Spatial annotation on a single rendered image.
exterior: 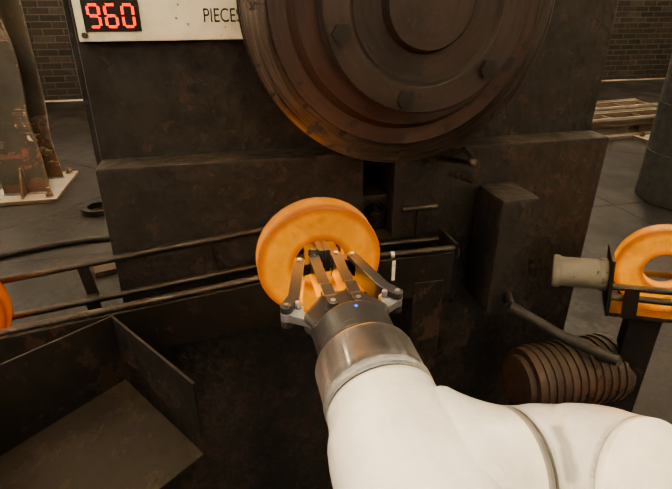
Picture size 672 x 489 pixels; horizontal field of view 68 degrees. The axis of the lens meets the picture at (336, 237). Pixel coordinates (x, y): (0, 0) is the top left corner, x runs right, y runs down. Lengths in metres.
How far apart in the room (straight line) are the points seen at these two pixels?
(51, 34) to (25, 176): 3.67
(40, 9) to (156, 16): 6.24
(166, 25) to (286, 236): 0.43
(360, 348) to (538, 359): 0.64
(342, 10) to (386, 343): 0.42
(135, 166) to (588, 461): 0.74
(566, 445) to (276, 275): 0.36
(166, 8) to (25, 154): 2.78
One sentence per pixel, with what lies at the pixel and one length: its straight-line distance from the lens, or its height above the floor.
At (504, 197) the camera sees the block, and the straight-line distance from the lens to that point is 0.94.
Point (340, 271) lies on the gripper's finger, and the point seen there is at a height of 0.85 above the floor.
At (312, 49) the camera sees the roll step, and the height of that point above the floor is 1.06.
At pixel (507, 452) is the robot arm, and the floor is 0.86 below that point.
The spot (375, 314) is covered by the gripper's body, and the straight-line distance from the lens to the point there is 0.44.
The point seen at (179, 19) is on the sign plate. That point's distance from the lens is 0.87.
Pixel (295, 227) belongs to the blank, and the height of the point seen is 0.88.
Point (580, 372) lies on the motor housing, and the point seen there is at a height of 0.51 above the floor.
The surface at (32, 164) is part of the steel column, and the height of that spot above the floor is 0.21.
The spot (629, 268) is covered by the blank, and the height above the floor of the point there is 0.70.
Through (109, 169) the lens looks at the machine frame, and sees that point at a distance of 0.89.
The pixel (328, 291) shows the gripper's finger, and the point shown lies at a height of 0.85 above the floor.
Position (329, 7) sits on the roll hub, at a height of 1.11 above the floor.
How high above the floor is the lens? 1.12
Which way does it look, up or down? 25 degrees down
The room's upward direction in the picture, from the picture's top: straight up
